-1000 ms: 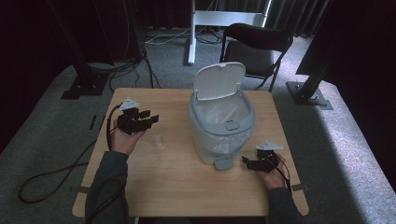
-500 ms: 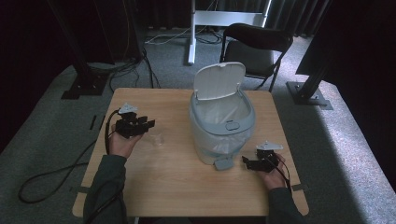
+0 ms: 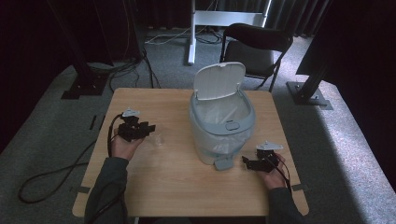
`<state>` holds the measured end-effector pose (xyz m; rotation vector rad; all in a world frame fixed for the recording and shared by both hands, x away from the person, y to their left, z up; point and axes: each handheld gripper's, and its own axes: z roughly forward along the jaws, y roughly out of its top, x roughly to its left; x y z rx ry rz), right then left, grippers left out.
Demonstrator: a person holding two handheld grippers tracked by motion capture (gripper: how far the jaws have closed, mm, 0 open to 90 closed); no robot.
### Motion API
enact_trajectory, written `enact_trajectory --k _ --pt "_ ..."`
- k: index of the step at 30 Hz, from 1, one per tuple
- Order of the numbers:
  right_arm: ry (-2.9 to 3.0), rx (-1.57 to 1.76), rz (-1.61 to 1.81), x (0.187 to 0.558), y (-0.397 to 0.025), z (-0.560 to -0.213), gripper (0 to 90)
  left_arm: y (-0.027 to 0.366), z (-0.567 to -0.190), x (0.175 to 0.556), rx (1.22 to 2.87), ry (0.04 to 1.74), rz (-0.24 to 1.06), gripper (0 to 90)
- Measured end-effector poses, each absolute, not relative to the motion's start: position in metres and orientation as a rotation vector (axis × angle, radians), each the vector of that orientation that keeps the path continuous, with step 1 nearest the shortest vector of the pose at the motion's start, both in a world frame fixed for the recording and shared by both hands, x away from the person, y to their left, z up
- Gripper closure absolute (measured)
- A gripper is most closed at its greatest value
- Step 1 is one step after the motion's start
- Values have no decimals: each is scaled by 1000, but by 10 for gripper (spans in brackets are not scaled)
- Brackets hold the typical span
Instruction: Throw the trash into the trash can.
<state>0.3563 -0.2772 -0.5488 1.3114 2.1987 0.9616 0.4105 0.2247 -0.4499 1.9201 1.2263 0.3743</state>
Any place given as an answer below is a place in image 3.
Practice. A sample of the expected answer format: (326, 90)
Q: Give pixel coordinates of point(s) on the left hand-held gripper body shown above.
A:
(130, 129)

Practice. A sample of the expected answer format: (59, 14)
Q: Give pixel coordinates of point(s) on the black metal stand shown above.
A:
(309, 93)
(82, 77)

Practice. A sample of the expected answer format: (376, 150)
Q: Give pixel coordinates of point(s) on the clear plastic bin liner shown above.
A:
(224, 112)

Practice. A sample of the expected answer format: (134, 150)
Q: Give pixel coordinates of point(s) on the dark curtain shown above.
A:
(295, 15)

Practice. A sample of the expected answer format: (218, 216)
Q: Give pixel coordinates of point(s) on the white pedal trash bin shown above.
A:
(205, 137)

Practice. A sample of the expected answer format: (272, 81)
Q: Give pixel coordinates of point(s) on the person's right hand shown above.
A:
(274, 179)

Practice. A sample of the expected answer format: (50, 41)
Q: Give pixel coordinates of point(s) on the black folding chair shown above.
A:
(258, 53)

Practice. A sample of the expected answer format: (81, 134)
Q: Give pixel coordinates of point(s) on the white metal stand frame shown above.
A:
(224, 18)

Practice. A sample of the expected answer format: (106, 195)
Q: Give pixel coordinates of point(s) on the clear plastic wrapper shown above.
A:
(157, 140)

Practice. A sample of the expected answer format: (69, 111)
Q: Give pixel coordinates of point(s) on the person's left hand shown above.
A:
(124, 149)

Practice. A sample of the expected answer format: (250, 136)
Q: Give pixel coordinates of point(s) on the grey tape strip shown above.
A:
(300, 187)
(82, 189)

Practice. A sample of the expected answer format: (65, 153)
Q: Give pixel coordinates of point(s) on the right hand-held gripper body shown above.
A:
(264, 160)

